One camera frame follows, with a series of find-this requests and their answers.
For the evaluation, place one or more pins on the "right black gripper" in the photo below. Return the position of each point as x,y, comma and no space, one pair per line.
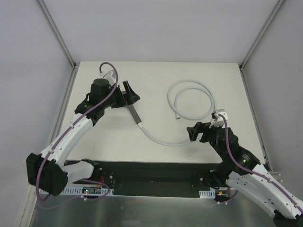
201,132

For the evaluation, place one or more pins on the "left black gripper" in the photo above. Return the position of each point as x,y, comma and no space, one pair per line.
123,96

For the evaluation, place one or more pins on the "grey shower head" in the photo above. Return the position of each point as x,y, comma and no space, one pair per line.
134,114

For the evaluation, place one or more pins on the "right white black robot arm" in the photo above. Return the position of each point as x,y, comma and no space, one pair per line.
241,170

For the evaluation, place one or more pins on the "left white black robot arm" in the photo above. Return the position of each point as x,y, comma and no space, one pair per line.
47,170

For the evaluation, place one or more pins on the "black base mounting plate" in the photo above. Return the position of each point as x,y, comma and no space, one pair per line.
154,179

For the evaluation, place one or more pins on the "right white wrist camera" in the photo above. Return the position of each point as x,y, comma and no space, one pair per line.
218,118

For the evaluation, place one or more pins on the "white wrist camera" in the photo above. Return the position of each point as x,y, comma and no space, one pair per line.
110,76
218,118

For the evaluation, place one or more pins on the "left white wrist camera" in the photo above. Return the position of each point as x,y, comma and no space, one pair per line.
110,76

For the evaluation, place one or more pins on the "left aluminium frame post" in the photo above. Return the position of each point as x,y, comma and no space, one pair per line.
57,35

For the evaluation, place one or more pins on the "aluminium frame post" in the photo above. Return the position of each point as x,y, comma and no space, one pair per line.
261,34
57,35

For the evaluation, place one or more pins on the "right white cable duct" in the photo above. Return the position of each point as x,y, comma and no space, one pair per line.
207,194

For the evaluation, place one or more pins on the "white cable duct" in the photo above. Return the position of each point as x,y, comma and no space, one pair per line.
89,191
207,194

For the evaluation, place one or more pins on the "left white cable duct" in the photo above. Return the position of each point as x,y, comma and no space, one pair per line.
89,191

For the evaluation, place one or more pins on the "right aluminium frame post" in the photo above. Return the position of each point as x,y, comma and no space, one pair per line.
261,34

